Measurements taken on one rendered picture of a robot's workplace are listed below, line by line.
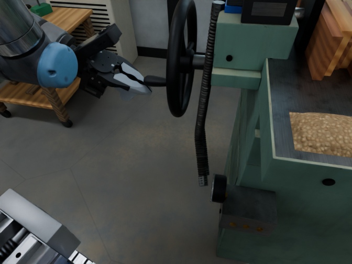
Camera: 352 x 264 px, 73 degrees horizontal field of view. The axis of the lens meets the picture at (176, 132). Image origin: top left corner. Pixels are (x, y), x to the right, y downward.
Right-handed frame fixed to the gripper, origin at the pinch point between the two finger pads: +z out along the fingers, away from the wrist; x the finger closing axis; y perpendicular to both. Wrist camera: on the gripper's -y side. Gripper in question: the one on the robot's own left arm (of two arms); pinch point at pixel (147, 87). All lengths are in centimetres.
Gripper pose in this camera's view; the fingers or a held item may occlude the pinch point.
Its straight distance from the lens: 55.9
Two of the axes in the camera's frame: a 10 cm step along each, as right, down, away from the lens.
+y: -4.6, 5.1, 7.2
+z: 8.6, 4.5, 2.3
